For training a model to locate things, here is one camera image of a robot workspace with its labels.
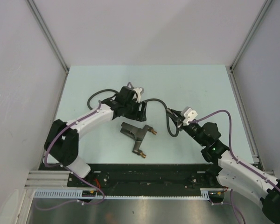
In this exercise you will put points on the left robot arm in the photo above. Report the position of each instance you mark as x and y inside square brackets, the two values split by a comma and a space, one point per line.
[62, 142]

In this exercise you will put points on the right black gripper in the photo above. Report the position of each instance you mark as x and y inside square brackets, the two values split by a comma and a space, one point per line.
[179, 123]

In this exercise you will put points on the aluminium frame rail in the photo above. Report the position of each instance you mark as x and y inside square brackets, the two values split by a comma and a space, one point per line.
[47, 179]

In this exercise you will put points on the right aluminium corner post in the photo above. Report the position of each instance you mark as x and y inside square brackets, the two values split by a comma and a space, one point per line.
[251, 33]

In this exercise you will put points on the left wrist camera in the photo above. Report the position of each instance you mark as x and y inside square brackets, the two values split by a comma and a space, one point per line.
[137, 93]

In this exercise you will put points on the aluminium corner post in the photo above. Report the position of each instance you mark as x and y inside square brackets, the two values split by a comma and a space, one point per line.
[47, 34]
[251, 33]

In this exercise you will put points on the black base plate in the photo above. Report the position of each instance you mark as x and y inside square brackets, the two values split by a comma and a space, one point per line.
[161, 180]

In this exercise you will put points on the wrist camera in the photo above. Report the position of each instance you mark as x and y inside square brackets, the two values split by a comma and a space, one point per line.
[188, 115]
[137, 93]

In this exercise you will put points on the left aluminium corner post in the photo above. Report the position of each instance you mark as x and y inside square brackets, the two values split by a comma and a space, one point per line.
[47, 34]

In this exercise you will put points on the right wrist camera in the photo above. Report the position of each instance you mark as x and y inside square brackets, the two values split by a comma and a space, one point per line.
[188, 115]

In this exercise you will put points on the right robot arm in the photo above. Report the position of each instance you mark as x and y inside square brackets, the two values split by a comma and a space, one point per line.
[229, 169]

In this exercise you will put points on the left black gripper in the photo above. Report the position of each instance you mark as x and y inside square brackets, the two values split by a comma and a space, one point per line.
[139, 115]

